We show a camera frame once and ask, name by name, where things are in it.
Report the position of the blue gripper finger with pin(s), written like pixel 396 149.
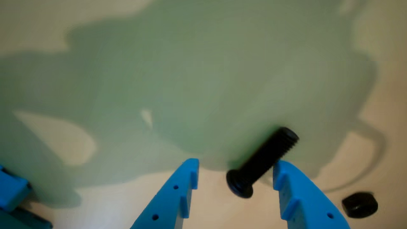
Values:
pixel 308 203
pixel 168 203

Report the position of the black bolt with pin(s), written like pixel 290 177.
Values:
pixel 260 159

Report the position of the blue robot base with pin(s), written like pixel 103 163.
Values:
pixel 11 194

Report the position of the black hex nut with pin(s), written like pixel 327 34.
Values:
pixel 359 205

